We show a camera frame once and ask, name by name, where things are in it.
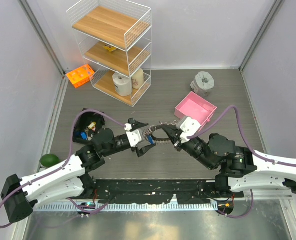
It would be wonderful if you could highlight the blue tagged key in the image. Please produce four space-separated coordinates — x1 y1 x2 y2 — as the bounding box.
146 135 154 145

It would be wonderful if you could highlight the yellow tagged key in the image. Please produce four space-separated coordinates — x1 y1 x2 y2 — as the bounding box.
88 121 96 129

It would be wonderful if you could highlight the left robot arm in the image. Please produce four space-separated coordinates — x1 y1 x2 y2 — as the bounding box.
1 118 155 224

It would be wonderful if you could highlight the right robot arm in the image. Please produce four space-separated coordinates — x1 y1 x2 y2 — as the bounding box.
161 125 296 198

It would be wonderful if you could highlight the pink open box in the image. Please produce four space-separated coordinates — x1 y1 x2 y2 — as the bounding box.
174 91 217 128

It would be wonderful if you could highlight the white toilet paper roll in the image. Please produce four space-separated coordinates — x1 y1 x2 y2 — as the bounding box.
112 72 132 97

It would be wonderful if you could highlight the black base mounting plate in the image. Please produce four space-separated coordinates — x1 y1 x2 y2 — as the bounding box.
87 178 243 205

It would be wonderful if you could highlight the cream lotion bottle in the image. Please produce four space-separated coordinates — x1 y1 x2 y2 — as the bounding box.
131 68 144 90

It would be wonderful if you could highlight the black plastic bin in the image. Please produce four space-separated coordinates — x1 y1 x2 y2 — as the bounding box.
72 112 105 145

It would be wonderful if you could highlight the orange plastic crate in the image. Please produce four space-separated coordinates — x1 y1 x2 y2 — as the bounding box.
66 64 95 89

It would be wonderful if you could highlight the yellow packet on shelf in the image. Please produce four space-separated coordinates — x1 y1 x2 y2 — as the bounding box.
103 44 117 53

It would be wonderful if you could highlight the green round fruit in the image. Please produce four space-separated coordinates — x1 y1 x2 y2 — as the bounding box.
39 153 60 168

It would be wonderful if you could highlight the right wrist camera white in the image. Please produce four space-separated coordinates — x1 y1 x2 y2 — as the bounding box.
176 116 202 137

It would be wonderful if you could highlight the white slotted cable duct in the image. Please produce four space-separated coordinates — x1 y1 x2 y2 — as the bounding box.
35 200 218 212

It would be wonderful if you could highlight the white wire shelf rack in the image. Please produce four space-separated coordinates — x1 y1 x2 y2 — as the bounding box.
66 0 152 107

